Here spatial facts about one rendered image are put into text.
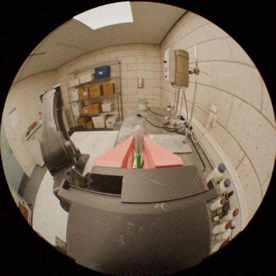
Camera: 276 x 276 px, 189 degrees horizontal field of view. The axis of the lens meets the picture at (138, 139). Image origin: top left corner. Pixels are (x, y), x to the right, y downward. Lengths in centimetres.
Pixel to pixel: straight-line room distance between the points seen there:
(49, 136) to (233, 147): 73
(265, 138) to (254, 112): 13
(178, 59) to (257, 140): 54
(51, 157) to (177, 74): 55
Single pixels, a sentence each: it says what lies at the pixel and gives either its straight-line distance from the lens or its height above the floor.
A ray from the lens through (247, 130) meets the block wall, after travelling 55.
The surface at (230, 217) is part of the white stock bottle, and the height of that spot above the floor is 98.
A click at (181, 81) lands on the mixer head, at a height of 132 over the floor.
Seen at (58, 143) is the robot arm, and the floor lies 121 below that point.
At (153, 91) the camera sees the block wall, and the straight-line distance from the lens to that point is 257.
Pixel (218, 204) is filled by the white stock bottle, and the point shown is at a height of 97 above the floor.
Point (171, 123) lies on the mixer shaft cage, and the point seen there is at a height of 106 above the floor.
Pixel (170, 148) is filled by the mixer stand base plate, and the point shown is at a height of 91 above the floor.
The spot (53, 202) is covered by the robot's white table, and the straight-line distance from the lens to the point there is 59.
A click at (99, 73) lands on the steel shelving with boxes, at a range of 240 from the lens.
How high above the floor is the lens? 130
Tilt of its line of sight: 36 degrees down
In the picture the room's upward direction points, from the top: straight up
